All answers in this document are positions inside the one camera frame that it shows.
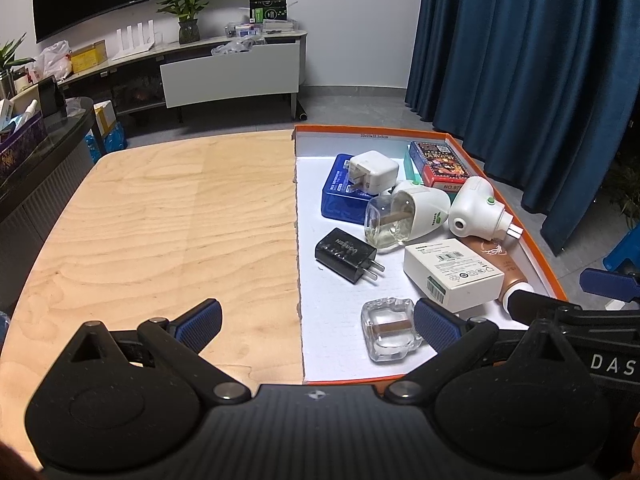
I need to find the brown cosmetic tube white cap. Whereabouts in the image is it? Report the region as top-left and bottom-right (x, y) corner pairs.
(459, 236), (538, 320)

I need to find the blue plastic bag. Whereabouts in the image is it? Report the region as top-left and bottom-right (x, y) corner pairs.
(84, 122), (128, 163)

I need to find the black and green box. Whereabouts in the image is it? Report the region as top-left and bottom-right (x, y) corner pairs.
(249, 0), (289, 23)

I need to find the black charger plug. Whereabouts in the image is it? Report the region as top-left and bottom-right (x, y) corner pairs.
(314, 228), (386, 285)

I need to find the white plastic bag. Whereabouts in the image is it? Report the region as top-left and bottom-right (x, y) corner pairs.
(32, 41), (73, 81)

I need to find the round dark glass table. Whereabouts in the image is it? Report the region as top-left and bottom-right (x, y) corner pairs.
(0, 97), (101, 311)

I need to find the green bandage box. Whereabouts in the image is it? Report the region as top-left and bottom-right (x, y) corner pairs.
(402, 150), (422, 185)

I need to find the blue curtain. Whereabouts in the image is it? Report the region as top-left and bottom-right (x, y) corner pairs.
(404, 0), (640, 256)

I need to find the television cabinet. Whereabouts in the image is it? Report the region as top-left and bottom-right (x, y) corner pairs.
(60, 30), (308, 123)

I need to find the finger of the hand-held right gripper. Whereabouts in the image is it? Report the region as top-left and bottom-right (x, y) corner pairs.
(507, 290), (601, 333)
(580, 267), (640, 306)

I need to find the dark leafy plant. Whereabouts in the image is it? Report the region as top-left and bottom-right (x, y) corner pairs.
(597, 157), (640, 221)

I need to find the clear plastic bag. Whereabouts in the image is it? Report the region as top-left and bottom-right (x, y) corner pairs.
(211, 40), (253, 57)

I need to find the orange-rimmed white cardboard box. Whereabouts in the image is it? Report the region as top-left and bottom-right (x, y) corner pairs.
(291, 124), (571, 386)

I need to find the purple tin box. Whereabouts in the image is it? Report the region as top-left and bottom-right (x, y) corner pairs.
(0, 110), (48, 178)

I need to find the white plug-in repellent heater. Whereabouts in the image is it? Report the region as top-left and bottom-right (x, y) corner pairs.
(448, 176), (524, 239)

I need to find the pile of small medicine boxes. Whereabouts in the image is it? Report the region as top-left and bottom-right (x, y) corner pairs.
(0, 97), (41, 136)

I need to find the white adapter box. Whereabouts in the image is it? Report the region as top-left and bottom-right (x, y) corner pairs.
(403, 238), (505, 310)

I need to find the blue plastic box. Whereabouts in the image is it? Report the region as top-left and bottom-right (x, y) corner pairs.
(320, 153), (407, 224)

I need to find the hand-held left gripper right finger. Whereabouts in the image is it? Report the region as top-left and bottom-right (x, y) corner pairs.
(384, 298), (576, 406)

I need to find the white repellent heater with bottle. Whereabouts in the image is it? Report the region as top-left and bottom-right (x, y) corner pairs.
(364, 180), (451, 250)

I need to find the yellow box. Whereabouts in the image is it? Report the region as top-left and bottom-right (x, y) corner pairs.
(70, 40), (108, 74)

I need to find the potted plant in glass vase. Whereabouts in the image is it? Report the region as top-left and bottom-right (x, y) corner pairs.
(155, 0), (213, 45)

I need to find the clear glass bottle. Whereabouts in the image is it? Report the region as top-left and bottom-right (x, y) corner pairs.
(360, 297), (426, 363)

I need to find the white charger plug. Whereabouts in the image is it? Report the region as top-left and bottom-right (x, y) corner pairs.
(348, 150), (399, 196)

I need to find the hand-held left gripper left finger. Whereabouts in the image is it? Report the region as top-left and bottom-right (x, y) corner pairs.
(64, 299), (252, 406)

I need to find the red playing card box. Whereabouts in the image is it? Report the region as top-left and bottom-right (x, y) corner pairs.
(408, 140), (477, 194)

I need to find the leafy plant in steel pot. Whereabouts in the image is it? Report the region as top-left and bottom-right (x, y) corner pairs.
(0, 34), (36, 98)

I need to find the black stand box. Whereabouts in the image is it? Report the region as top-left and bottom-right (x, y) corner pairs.
(37, 76), (67, 117)

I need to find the pile of small packets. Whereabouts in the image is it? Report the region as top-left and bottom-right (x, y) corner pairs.
(224, 19), (298, 38)

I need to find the white router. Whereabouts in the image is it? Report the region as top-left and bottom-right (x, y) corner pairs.
(111, 19), (156, 62)

